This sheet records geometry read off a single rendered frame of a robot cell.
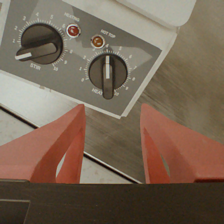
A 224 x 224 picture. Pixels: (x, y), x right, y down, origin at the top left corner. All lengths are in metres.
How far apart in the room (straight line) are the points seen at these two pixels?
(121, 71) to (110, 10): 0.05
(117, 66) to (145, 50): 0.03
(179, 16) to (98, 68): 0.07
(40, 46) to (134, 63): 0.07
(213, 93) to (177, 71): 0.06
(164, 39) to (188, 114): 0.12
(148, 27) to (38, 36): 0.08
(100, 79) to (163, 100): 0.10
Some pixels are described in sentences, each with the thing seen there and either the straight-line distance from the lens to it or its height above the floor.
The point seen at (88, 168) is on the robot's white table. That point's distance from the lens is 0.25.
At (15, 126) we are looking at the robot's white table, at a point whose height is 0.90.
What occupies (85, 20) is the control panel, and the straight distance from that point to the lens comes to 0.17.
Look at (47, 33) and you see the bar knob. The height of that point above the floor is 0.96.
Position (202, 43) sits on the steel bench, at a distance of 0.28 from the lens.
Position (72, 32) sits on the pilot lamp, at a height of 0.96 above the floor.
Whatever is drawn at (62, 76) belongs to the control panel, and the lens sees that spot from 0.19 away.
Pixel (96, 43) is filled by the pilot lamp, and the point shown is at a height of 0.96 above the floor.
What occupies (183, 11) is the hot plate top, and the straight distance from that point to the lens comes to 0.17.
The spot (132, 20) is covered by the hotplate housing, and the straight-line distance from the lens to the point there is 0.18.
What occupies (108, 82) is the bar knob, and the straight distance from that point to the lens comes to 0.17.
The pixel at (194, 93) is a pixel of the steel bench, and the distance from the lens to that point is 0.28.
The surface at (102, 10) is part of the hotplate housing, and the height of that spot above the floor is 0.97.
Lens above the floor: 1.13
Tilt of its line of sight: 74 degrees down
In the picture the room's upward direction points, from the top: 123 degrees clockwise
